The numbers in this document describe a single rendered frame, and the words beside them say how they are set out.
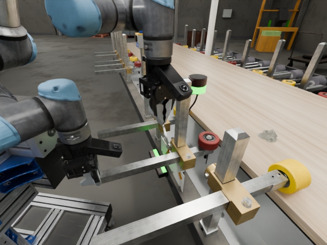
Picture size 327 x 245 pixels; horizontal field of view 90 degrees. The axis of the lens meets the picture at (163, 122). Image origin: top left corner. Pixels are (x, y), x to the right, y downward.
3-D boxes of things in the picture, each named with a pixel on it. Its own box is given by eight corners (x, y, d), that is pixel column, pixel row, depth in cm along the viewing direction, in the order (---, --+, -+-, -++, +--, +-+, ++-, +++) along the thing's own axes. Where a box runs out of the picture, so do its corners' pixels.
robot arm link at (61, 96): (25, 84, 35) (64, 74, 41) (45, 127, 41) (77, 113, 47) (42, 93, 31) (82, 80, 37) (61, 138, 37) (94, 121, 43)
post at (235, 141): (203, 244, 58) (237, 137, 31) (198, 234, 60) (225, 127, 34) (211, 240, 59) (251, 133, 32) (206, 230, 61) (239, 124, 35)
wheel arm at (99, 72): (95, 76, 153) (94, 71, 151) (95, 75, 156) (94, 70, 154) (141, 71, 166) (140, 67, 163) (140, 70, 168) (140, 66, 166)
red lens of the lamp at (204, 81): (193, 87, 50) (193, 80, 49) (184, 81, 55) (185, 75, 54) (210, 85, 52) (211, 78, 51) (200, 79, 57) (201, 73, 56)
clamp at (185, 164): (182, 170, 61) (183, 161, 58) (169, 147, 71) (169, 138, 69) (196, 166, 62) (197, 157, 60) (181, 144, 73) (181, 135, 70)
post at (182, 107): (175, 182, 76) (181, 80, 49) (172, 176, 78) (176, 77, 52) (182, 180, 77) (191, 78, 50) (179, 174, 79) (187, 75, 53)
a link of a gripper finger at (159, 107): (153, 118, 58) (152, 94, 53) (164, 126, 54) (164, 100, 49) (146, 122, 56) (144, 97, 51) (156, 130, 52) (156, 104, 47)
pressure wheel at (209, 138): (201, 166, 65) (206, 145, 59) (192, 153, 72) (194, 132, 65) (218, 161, 68) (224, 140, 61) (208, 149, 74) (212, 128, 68)
